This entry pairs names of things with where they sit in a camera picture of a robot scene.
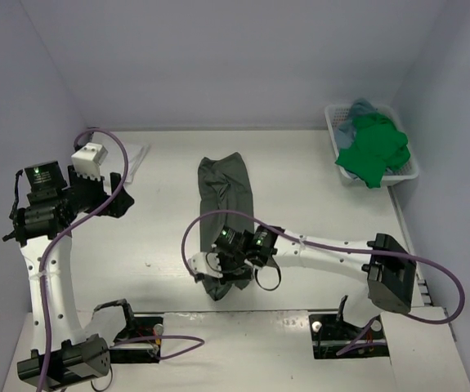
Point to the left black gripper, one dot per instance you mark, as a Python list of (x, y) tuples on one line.
[(96, 193)]

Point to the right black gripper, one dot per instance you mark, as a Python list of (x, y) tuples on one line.
[(226, 265)]

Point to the white t shirt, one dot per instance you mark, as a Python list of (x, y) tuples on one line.
[(136, 154)]

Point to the grey t shirt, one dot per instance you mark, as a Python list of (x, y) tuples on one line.
[(223, 185)]

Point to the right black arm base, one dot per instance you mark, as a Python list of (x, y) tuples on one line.
[(333, 338)]

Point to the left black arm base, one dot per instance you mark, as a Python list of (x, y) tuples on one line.
[(135, 335)]

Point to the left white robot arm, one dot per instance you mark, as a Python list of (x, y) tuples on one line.
[(65, 353)]

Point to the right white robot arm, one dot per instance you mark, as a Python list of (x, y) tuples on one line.
[(379, 270)]

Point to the white plastic basket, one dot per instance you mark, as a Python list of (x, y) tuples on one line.
[(335, 114)]

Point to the green t shirt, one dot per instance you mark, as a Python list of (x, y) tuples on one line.
[(378, 145)]

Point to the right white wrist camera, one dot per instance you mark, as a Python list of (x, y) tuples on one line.
[(205, 264)]

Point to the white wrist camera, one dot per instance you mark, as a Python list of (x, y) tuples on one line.
[(205, 264), (88, 159)]

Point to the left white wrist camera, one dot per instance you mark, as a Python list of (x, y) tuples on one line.
[(88, 159)]

